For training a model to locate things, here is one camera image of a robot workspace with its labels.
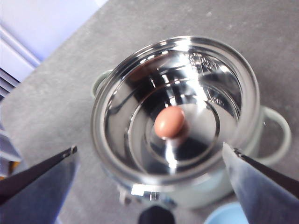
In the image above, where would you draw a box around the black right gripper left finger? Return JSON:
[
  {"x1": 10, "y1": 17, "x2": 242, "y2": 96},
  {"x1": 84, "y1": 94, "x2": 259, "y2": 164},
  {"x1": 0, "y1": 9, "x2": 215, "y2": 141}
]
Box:
[{"x1": 0, "y1": 146, "x2": 79, "y2": 224}]

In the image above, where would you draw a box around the white slatted panel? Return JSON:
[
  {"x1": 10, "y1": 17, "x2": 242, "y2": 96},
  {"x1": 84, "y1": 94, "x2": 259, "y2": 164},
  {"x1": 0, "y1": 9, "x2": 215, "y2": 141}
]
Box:
[{"x1": 0, "y1": 67, "x2": 21, "y2": 101}]

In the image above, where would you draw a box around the blue ribbed bowl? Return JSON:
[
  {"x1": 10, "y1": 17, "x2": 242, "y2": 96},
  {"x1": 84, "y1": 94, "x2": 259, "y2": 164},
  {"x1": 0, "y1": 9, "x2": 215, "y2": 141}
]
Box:
[{"x1": 204, "y1": 202, "x2": 249, "y2": 224}]

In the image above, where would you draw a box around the small black camera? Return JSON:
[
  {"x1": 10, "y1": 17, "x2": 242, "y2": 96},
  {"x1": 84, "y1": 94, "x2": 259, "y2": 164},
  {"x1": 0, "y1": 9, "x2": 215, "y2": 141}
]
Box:
[{"x1": 137, "y1": 205, "x2": 176, "y2": 224}]

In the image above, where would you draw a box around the brown egg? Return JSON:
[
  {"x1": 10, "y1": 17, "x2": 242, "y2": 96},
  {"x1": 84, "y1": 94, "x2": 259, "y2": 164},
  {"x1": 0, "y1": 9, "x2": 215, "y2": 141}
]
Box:
[{"x1": 154, "y1": 106, "x2": 185, "y2": 139}]

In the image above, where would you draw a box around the pale green electric steamer pot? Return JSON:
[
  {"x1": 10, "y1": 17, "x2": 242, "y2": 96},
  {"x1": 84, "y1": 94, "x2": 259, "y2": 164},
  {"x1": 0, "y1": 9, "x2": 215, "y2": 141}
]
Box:
[{"x1": 90, "y1": 36, "x2": 292, "y2": 210}]

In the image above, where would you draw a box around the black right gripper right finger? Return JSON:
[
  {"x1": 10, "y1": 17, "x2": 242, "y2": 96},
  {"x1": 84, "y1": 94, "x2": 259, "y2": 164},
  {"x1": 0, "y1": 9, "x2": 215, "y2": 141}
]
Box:
[{"x1": 221, "y1": 141, "x2": 299, "y2": 224}]

